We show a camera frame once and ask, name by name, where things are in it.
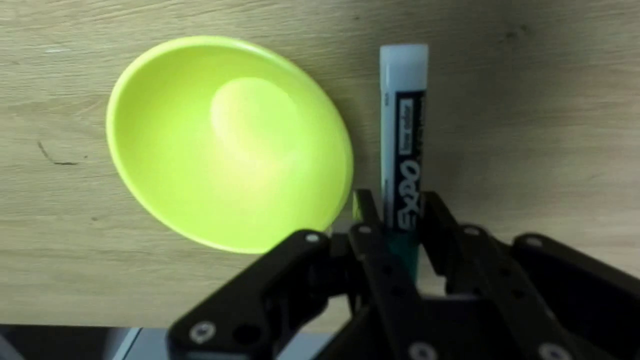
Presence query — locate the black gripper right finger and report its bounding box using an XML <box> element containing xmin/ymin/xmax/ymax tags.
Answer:
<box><xmin>419</xmin><ymin>191</ymin><xmax>640</xmax><ymax>360</ymax></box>

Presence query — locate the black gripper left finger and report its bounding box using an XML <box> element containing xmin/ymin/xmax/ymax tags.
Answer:
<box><xmin>166</xmin><ymin>189</ymin><xmax>444</xmax><ymax>360</ymax></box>

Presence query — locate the green Expo marker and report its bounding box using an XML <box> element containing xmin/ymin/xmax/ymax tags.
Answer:
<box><xmin>378</xmin><ymin>42</ymin><xmax>432</xmax><ymax>282</ymax></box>

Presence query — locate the yellow plastic bowl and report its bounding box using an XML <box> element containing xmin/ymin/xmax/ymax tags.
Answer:
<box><xmin>104</xmin><ymin>34</ymin><xmax>355</xmax><ymax>256</ymax></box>

